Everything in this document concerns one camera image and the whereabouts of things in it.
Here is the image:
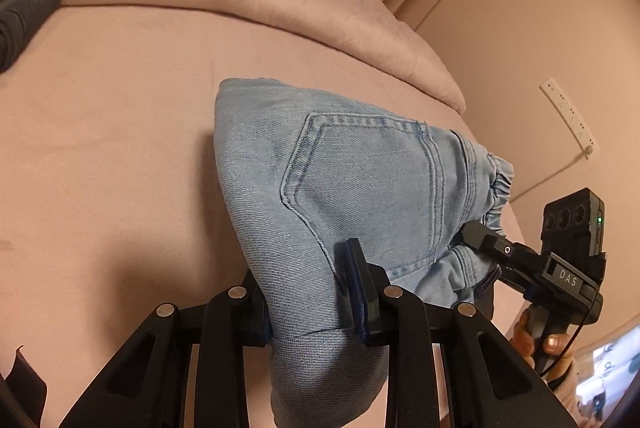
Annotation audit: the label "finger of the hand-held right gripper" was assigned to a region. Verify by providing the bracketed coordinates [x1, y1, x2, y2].
[460, 222, 538, 269]
[475, 264, 526, 304]

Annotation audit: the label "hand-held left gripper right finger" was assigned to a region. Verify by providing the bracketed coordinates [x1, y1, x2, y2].
[334, 238, 576, 428]

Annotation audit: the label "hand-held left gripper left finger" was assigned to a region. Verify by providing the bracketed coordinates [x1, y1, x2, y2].
[57, 268, 273, 428]

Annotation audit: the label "light blue denim pants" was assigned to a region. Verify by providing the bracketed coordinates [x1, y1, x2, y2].
[212, 77, 516, 428]

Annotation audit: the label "person's right forearm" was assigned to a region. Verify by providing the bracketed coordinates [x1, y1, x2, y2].
[547, 358, 588, 414]

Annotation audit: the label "person's right hand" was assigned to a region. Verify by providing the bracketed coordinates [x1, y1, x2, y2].
[511, 310, 571, 376]

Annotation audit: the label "white power strip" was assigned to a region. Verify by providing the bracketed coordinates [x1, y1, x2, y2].
[539, 78, 598, 159]

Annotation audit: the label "pink bed sheet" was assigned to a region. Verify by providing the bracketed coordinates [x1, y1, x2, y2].
[0, 3, 531, 428]

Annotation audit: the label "dark grey ribbed object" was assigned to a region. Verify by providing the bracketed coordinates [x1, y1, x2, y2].
[0, 0, 65, 76]

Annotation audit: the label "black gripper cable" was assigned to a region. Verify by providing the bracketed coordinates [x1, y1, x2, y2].
[537, 293, 603, 381]

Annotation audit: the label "white power cable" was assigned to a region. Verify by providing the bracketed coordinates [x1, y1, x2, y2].
[515, 148, 596, 204]

